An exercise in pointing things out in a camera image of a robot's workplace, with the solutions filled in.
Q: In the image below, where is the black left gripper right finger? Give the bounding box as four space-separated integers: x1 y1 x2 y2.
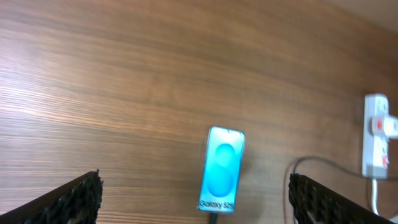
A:
289 174 392 224

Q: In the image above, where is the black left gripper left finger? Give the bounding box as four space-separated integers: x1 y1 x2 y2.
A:
1 170 103 224

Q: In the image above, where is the blue Galaxy S25 smartphone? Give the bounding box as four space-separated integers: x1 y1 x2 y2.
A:
197 126 246 213

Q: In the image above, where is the black USB charging cable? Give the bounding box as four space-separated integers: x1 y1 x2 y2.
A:
208 155 398 224

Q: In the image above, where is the white USB charger plug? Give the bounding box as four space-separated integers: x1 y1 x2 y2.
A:
371 114 398 139

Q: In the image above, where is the white power strip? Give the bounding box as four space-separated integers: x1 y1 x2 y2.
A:
362 93 389 180

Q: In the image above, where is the white power strip cord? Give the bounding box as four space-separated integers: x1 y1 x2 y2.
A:
371 178 398 224

